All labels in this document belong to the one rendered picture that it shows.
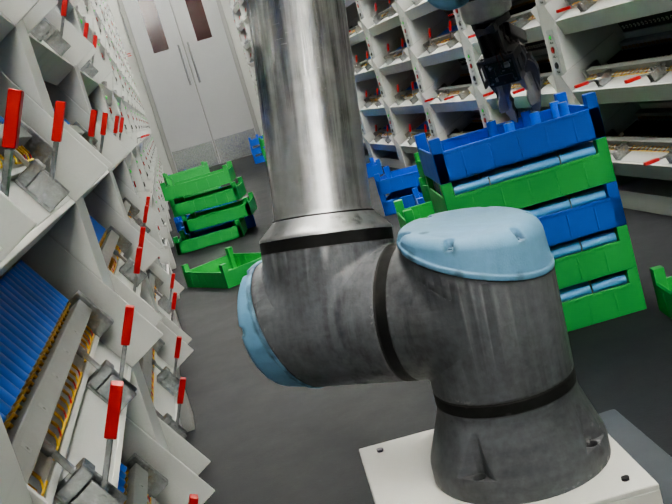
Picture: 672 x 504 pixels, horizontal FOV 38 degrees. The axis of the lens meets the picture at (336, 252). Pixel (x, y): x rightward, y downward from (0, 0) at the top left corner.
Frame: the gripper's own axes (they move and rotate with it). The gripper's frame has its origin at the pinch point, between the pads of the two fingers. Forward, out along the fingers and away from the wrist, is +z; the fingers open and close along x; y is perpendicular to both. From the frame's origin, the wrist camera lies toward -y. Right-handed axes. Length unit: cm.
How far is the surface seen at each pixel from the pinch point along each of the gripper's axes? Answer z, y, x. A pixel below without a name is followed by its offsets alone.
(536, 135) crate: -1.1, 15.9, 5.6
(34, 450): -37, 136, 9
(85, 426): -28, 123, -2
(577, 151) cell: 4.6, 13.2, 10.7
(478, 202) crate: 5.3, 24.2, -5.4
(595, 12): 3, -64, 4
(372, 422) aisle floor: 24, 58, -22
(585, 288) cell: 27.3, 21.7, 6.9
